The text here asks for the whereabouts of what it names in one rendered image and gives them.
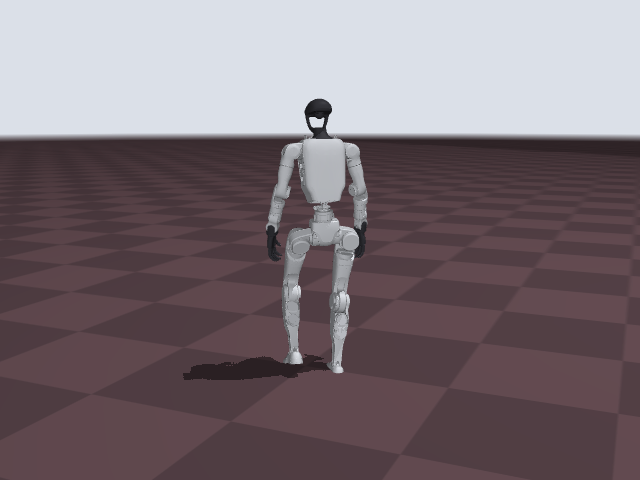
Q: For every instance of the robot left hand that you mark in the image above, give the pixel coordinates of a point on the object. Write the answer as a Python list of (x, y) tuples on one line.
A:
[(271, 242)]

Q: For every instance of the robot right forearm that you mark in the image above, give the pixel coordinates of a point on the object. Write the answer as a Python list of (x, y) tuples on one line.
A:
[(360, 214)]

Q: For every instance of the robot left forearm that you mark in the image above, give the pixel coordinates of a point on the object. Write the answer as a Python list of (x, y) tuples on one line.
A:
[(275, 213)]

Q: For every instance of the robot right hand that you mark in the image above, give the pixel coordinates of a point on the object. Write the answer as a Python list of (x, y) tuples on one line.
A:
[(359, 251)]

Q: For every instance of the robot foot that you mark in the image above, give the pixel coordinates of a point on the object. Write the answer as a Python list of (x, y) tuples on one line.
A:
[(335, 369), (294, 358)]

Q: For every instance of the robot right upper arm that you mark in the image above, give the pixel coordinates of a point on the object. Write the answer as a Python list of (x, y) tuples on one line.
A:
[(355, 169)]

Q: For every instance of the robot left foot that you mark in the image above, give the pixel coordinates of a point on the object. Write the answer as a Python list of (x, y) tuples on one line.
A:
[(294, 358)]

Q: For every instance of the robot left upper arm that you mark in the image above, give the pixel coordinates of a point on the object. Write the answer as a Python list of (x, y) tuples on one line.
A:
[(289, 153)]

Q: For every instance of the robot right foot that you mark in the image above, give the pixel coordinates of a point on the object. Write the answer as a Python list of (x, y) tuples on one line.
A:
[(335, 369)]

